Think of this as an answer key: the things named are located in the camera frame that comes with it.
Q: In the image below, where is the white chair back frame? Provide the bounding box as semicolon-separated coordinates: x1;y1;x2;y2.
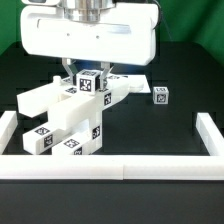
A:
17;75;130;130

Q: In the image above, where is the white U-shaped fence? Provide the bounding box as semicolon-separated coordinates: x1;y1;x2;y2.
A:
0;113;224;180

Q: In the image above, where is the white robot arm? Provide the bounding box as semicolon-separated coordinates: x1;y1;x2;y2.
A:
20;0;159;74

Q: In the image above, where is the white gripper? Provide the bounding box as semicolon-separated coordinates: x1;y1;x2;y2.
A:
20;0;158;90

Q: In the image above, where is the white marker sheet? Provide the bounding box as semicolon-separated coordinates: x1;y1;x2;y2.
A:
113;73;152;94

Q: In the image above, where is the small white marker cube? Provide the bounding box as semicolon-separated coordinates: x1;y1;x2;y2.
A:
153;87;169;104

